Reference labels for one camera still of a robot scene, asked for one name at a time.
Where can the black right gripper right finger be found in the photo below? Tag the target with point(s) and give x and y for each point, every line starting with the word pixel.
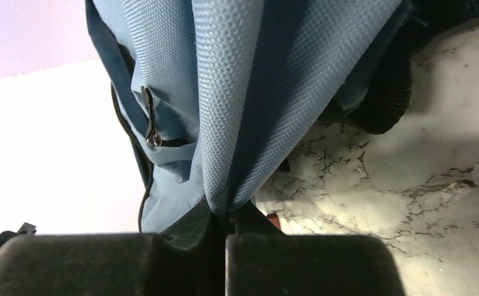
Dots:
pixel 262 260

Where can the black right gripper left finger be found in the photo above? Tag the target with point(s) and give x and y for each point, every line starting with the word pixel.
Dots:
pixel 187 258

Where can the blue student backpack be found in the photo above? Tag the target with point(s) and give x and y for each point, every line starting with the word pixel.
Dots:
pixel 215 94

